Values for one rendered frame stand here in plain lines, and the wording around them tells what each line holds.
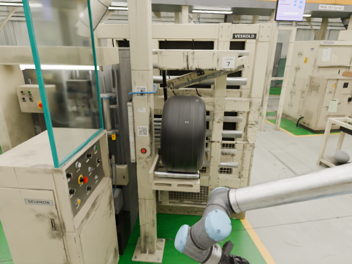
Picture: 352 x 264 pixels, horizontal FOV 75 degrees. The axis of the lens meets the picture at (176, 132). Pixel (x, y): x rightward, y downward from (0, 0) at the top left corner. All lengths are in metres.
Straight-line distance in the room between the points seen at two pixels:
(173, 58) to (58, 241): 1.39
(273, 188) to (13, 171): 1.14
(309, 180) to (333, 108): 5.38
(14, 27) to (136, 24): 10.11
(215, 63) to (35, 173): 1.36
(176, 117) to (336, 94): 4.96
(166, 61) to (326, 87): 4.52
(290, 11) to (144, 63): 4.26
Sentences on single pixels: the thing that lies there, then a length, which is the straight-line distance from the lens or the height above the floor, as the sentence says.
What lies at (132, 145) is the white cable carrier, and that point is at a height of 1.10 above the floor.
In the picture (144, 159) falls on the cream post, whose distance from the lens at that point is 1.79.
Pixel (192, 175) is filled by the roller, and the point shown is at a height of 0.91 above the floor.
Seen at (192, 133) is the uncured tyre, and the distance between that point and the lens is 1.46.
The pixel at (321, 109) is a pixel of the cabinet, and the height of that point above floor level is 0.57.
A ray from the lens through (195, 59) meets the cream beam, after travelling 1.82.
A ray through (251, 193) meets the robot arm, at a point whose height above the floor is 1.32.
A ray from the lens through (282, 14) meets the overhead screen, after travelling 5.41.
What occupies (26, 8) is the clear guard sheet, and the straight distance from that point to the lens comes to 1.09.
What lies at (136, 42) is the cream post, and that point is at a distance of 1.60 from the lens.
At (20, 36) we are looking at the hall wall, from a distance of 11.50.
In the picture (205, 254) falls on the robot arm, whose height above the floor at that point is 1.11.
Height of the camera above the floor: 1.79
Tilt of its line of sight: 20 degrees down
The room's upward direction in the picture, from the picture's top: 1 degrees clockwise
